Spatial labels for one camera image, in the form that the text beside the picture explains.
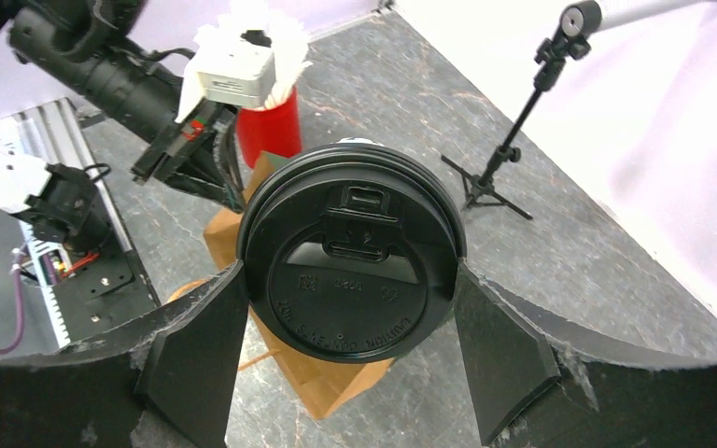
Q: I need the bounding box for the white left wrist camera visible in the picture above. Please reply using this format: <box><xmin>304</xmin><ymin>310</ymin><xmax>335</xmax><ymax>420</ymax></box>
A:
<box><xmin>176</xmin><ymin>25</ymin><xmax>276</xmax><ymax>123</ymax></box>

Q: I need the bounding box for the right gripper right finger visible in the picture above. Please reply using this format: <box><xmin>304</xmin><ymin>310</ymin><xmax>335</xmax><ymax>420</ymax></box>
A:
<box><xmin>455</xmin><ymin>265</ymin><xmax>717</xmax><ymax>447</ymax></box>

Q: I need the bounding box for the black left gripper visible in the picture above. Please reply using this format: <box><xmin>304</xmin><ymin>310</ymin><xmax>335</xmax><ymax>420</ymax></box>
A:
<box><xmin>131</xmin><ymin>102</ymin><xmax>246</xmax><ymax>214</ymax></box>

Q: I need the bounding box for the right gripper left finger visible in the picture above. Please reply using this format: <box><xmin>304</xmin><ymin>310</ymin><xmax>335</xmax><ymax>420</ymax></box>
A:
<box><xmin>0</xmin><ymin>262</ymin><xmax>248</xmax><ymax>447</ymax></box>

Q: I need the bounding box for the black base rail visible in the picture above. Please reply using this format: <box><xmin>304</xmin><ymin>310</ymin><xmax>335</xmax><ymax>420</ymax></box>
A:
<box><xmin>14</xmin><ymin>98</ymin><xmax>160</xmax><ymax>347</ymax></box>

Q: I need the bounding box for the black tripod with grey tube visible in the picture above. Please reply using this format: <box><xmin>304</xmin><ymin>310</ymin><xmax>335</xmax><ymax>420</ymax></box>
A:
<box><xmin>440</xmin><ymin>0</ymin><xmax>717</xmax><ymax>221</ymax></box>

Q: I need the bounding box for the red cup holder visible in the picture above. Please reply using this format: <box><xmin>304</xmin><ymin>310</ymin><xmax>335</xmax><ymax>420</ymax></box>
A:
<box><xmin>236</xmin><ymin>88</ymin><xmax>303</xmax><ymax>168</ymax></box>

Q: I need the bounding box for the black plastic cup lid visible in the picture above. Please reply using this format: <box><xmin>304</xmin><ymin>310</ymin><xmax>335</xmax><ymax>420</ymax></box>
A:
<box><xmin>236</xmin><ymin>139</ymin><xmax>468</xmax><ymax>364</ymax></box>

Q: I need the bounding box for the green brown paper bag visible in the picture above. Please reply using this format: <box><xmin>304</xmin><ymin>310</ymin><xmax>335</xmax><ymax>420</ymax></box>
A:
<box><xmin>166</xmin><ymin>150</ymin><xmax>397</xmax><ymax>422</ymax></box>

